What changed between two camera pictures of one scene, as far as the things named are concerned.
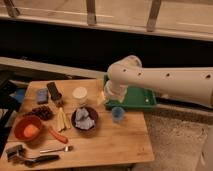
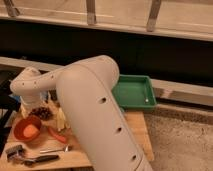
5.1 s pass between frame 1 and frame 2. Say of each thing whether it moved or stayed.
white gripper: moved
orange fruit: stayed
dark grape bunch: stayed
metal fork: stayed
